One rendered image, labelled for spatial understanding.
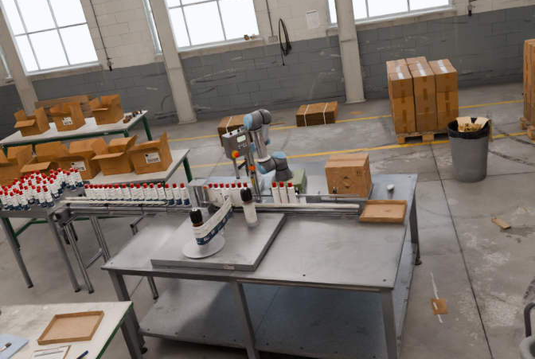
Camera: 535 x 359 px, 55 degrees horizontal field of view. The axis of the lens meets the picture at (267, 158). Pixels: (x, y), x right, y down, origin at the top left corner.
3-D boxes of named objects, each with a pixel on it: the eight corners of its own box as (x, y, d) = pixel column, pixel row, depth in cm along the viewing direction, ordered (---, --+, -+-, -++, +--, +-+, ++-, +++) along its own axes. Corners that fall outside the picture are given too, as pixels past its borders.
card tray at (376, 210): (360, 221, 368) (359, 216, 366) (366, 204, 390) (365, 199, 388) (403, 222, 356) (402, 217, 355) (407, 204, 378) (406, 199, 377)
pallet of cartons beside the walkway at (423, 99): (461, 138, 680) (458, 72, 647) (396, 145, 697) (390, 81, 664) (446, 110, 789) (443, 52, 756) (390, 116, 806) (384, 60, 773)
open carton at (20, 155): (-8, 191, 586) (-20, 161, 573) (15, 174, 627) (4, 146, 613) (23, 188, 578) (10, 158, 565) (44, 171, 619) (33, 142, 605)
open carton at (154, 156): (130, 179, 542) (121, 146, 528) (146, 160, 588) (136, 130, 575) (165, 174, 536) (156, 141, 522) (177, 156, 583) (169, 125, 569)
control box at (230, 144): (226, 158, 406) (220, 135, 399) (244, 150, 414) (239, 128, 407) (232, 160, 398) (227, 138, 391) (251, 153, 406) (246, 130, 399)
